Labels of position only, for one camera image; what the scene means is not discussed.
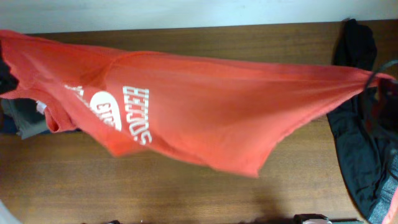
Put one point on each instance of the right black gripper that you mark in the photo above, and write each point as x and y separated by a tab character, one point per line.
387	99

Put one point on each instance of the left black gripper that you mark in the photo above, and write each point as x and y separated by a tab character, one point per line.
7	83

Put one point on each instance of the orange printed t-shirt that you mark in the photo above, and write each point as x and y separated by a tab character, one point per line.
224	114

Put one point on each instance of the black garment on table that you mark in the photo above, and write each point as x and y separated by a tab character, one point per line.
363	158

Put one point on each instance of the folded navy blue shirt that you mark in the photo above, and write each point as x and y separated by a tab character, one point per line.
8	126

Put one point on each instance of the folded light grey shirt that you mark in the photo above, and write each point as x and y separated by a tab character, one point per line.
26	128

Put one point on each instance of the grey heathered garment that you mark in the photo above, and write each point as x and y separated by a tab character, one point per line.
386	207

